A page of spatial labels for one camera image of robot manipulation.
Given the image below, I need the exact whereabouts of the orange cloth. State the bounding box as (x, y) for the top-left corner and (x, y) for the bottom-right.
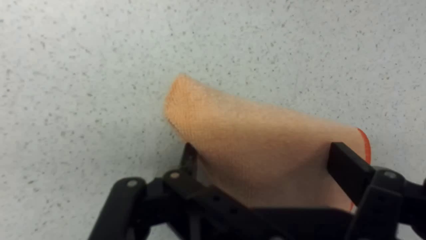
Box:
(163, 72), (373, 212)

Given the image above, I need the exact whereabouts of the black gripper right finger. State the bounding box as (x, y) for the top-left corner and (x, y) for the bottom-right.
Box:
(326, 140), (426, 240)

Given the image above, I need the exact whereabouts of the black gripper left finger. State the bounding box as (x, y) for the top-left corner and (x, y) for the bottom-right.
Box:
(88, 142), (250, 240)

